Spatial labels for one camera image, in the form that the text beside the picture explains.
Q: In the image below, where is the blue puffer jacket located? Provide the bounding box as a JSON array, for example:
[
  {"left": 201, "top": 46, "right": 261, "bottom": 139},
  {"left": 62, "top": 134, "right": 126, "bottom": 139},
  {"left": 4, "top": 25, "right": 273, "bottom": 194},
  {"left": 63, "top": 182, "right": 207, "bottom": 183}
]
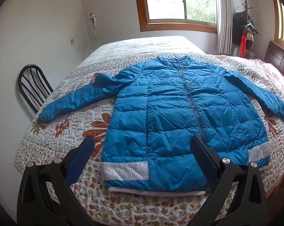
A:
[{"left": 37, "top": 56, "right": 284, "bottom": 194}]

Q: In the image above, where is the coat rack with clothes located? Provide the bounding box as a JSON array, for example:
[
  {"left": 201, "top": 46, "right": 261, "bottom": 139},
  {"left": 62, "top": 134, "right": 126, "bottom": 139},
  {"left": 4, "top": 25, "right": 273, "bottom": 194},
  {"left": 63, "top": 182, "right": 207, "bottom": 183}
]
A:
[{"left": 232, "top": 0, "right": 259, "bottom": 57}]

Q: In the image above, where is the dark wooden headboard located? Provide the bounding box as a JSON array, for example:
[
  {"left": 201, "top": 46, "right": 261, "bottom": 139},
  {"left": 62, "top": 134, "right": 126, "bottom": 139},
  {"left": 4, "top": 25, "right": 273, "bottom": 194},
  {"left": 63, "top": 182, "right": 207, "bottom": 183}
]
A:
[{"left": 264, "top": 41, "right": 284, "bottom": 76}]

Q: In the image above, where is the floral quilted bedspread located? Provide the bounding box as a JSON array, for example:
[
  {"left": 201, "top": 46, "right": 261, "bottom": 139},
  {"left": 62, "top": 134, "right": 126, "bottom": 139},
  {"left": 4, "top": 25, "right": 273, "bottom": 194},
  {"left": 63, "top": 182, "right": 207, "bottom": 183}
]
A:
[{"left": 14, "top": 36, "right": 284, "bottom": 225}]

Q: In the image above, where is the wooden framed window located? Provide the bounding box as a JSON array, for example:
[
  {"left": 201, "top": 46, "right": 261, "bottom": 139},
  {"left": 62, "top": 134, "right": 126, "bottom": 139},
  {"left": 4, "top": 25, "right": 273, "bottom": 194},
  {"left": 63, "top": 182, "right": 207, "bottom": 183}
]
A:
[
  {"left": 136, "top": 0, "right": 220, "bottom": 34},
  {"left": 273, "top": 0, "right": 284, "bottom": 48}
]

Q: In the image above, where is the white grey curtain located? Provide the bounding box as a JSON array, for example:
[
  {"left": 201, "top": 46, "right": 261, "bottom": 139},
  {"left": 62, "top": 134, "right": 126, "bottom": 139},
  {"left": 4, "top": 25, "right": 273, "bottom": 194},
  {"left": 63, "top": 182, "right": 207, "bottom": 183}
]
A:
[{"left": 217, "top": 0, "right": 233, "bottom": 55}]

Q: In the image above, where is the black metal chair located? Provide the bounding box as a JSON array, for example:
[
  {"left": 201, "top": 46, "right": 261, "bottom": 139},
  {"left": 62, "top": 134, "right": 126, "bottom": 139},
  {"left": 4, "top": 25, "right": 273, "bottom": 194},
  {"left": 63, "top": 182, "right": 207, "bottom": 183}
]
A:
[{"left": 17, "top": 64, "right": 54, "bottom": 113}]

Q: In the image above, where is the yellow wall socket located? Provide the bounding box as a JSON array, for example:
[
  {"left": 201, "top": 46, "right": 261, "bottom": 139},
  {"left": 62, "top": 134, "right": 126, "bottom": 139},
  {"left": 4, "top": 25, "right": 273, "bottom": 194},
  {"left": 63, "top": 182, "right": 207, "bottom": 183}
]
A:
[{"left": 70, "top": 38, "right": 75, "bottom": 45}]

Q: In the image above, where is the wall mounted white handset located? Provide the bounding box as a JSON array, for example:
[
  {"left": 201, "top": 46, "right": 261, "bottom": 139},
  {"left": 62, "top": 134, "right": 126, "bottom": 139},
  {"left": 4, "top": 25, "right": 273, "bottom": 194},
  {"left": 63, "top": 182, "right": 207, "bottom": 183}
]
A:
[{"left": 89, "top": 13, "right": 99, "bottom": 53}]

